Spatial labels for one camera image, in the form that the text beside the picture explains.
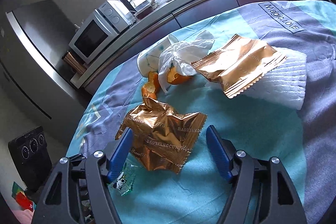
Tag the dark base cabinets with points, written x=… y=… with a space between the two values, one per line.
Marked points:
x=170 y=17

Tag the gold snack wrapper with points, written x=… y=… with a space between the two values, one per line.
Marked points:
x=239 y=64
x=162 y=138

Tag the white foam fruit net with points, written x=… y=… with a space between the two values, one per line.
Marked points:
x=286 y=84

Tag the colourful packets on floor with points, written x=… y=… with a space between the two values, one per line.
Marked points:
x=21 y=199

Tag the silver refrigerator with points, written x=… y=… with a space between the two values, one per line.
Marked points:
x=34 y=39

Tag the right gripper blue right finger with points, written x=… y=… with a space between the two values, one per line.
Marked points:
x=219 y=150

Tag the teal patterned tablecloth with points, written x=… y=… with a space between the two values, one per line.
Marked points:
x=304 y=140

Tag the small orange peel piece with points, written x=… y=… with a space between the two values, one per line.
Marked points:
x=152 y=87

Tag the black box with dials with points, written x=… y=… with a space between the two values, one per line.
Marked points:
x=31 y=158

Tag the small clear candy wrapper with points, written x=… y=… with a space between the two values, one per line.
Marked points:
x=123 y=184

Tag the white tissue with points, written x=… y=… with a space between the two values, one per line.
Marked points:
x=181 y=55

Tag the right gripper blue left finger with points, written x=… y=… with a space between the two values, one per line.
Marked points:
x=116 y=154

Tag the glass electric kettle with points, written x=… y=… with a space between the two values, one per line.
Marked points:
x=142 y=7

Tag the white microwave oven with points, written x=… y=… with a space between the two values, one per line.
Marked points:
x=101 y=27

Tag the white paper cup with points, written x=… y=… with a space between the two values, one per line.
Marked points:
x=148 y=59

